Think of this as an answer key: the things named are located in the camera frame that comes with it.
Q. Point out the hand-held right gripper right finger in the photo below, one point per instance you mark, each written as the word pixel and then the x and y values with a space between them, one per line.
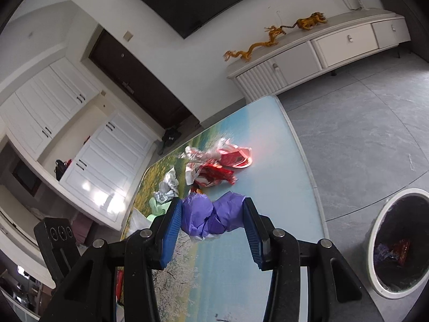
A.
pixel 253 236

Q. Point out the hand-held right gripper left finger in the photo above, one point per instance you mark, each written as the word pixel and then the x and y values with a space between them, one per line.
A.
pixel 171 233

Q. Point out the purple plastic bag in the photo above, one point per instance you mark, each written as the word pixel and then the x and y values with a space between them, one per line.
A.
pixel 211 216

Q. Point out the white printed plastic bag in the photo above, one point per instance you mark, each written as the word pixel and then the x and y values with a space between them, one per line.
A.
pixel 167 187

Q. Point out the white round trash bin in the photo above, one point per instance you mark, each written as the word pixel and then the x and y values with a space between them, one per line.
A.
pixel 373 241

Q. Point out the pale green plastic bag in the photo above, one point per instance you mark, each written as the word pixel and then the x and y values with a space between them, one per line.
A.
pixel 157 208

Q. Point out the clear plastic bag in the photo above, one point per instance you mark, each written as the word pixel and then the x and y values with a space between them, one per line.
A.
pixel 139 222

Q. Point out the black built-in appliance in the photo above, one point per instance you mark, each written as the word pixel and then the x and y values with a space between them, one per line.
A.
pixel 24 176

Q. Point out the red snack wrapper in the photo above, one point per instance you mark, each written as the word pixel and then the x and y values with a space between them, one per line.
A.
pixel 214 174

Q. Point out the black handbag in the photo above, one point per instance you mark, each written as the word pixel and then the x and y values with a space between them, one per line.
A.
pixel 61 168

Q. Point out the red plastic bag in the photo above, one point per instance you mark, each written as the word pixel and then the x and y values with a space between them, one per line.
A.
pixel 236 157

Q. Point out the silver foil wrapper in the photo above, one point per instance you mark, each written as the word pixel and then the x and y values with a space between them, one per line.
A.
pixel 192 154

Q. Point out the white base cabinet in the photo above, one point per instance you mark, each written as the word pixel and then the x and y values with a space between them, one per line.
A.
pixel 104 171

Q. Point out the black shoes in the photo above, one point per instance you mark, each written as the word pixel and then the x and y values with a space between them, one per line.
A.
pixel 171 134

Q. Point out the red wrapper in bin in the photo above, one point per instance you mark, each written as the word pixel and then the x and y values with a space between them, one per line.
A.
pixel 402 251

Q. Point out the dark brown door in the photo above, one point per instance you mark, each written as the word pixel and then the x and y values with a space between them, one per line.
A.
pixel 140 84

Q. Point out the white television cabinet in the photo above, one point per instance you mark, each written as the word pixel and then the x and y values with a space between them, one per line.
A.
pixel 301 63

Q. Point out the golden dragon figurine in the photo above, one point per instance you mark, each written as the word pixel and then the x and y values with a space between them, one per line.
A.
pixel 258 44

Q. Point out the golden tiger figurine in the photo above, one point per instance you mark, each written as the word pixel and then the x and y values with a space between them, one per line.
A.
pixel 310 20

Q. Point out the white power strip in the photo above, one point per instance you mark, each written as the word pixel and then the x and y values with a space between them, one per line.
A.
pixel 359 0

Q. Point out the white wall cabinet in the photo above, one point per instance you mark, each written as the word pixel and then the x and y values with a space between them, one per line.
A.
pixel 43 107

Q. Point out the beige wall switch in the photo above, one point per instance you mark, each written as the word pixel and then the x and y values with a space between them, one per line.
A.
pixel 127 35

